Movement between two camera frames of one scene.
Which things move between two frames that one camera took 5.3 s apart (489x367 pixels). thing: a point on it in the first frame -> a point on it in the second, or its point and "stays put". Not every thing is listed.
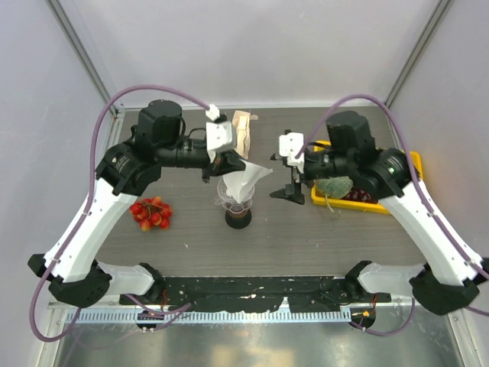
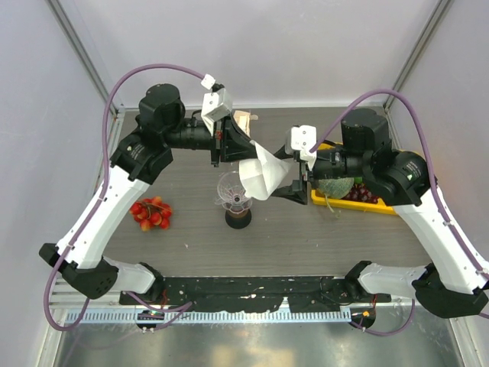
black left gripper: (225, 160) -> (229, 144)
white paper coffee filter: (240, 181) -> (260, 176)
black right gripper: (292, 192) stays put
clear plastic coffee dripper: (229, 203) stays put
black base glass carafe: (238, 221) stays put
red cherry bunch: (151, 212) stays put
